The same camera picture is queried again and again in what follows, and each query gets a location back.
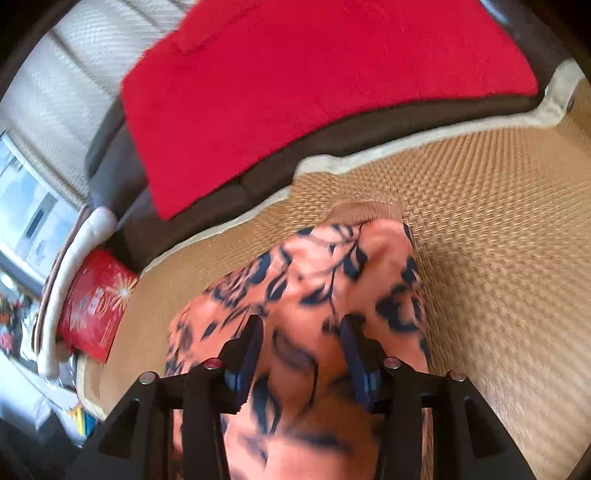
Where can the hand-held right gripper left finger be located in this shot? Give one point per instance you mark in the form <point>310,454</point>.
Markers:
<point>240,378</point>

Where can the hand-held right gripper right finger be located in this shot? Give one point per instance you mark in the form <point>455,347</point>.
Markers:
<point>358,369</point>

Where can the orange floral garment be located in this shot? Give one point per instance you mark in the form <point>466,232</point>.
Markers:
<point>304,277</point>

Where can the woven rattan mat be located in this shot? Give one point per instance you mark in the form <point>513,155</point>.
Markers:
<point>485,221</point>

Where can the cream cushion with brown trim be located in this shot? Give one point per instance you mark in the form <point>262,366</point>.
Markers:
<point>78,249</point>

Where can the brown sofa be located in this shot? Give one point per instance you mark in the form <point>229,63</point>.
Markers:
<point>369,125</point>

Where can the window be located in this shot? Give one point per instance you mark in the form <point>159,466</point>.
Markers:
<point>27,207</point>

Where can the red blanket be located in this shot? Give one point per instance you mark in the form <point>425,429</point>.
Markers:
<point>300,92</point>

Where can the cream curtain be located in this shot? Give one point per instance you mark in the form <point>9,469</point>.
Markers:
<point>92,60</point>

